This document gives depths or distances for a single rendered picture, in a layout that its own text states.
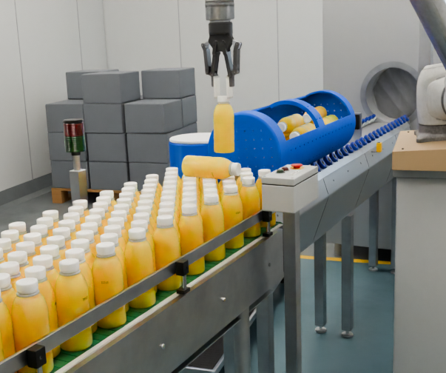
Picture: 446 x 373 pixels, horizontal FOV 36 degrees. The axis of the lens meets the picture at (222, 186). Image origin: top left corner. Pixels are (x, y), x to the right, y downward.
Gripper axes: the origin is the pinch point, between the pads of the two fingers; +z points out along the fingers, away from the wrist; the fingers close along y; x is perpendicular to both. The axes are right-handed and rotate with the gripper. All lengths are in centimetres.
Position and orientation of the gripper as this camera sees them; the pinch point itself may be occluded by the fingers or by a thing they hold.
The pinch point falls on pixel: (223, 87)
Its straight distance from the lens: 218.7
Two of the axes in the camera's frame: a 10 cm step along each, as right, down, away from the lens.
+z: 0.4, 9.7, 2.2
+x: -4.6, 2.2, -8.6
